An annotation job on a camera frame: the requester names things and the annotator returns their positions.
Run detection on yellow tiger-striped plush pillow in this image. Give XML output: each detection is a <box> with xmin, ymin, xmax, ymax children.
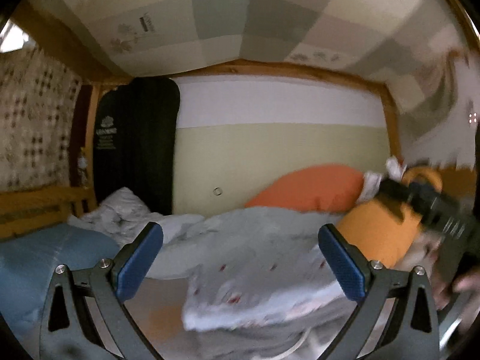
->
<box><xmin>335</xmin><ymin>166</ymin><xmax>443</xmax><ymax>270</ymax></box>

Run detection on blue pillow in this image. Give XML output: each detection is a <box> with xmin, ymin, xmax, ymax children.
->
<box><xmin>0</xmin><ymin>223</ymin><xmax>120</xmax><ymax>340</ymax></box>

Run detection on orange pillow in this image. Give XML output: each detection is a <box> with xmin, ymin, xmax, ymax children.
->
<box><xmin>245</xmin><ymin>164</ymin><xmax>364</xmax><ymax>213</ymax></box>

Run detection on light blue kitty pants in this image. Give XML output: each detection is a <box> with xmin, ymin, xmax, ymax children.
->
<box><xmin>182</xmin><ymin>245</ymin><xmax>347</xmax><ymax>332</ymax></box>

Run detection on plaid patterned curtain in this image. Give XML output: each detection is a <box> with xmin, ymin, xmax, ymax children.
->
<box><xmin>1</xmin><ymin>48</ymin><xmax>82</xmax><ymax>191</ymax></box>

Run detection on wooden bed frame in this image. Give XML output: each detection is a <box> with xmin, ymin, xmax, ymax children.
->
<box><xmin>1</xmin><ymin>3</ymin><xmax>402</xmax><ymax>240</ymax></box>

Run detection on checkered canopy fabric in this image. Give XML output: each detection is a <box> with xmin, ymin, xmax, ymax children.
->
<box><xmin>26</xmin><ymin>0</ymin><xmax>474</xmax><ymax>140</ymax></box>

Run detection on black hanging garment bag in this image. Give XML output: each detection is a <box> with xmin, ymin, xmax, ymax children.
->
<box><xmin>93</xmin><ymin>76</ymin><xmax>181</xmax><ymax>215</ymax></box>

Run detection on person right hand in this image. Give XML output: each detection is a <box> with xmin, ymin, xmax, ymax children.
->
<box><xmin>430</xmin><ymin>246</ymin><xmax>479</xmax><ymax>313</ymax></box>

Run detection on folded grey sweatpants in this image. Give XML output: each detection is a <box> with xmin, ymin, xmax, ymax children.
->
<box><xmin>188</xmin><ymin>298</ymin><xmax>356</xmax><ymax>359</ymax></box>

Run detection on grey-blue crumpled blanket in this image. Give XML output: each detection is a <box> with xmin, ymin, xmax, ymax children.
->
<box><xmin>67</xmin><ymin>188</ymin><xmax>342</xmax><ymax>280</ymax></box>

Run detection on white wall power socket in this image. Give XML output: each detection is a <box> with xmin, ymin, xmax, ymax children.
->
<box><xmin>466</xmin><ymin>98</ymin><xmax>479</xmax><ymax>128</ymax></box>

